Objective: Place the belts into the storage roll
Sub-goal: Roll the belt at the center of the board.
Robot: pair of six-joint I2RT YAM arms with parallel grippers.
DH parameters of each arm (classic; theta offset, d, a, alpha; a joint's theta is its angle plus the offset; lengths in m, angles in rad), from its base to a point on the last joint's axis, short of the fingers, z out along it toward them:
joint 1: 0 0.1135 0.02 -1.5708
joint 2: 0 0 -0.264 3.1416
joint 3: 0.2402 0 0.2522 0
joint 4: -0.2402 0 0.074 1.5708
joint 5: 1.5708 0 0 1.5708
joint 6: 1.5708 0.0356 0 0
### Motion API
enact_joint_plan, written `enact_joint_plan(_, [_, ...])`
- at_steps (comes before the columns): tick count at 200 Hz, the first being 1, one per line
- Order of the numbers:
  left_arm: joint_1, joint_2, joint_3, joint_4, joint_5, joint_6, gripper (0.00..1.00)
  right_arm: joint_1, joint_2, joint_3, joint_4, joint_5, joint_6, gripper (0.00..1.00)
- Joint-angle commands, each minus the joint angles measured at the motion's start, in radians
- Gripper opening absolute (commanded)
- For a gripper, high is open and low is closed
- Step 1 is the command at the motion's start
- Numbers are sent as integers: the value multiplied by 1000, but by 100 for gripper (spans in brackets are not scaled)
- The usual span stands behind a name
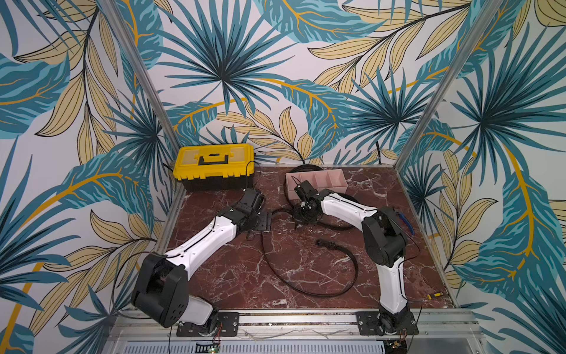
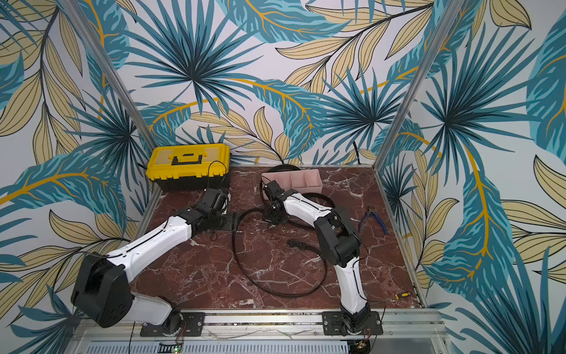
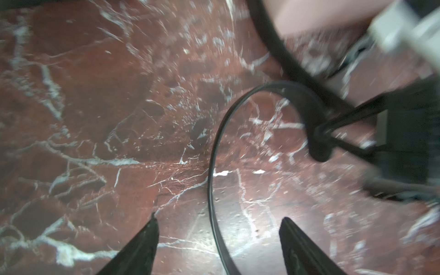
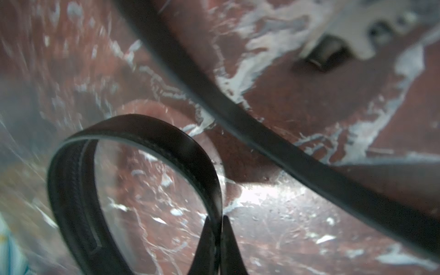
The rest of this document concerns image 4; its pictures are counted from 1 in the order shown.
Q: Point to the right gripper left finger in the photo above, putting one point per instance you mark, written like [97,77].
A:
[205,260]

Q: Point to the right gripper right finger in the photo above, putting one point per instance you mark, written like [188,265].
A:
[231,260]

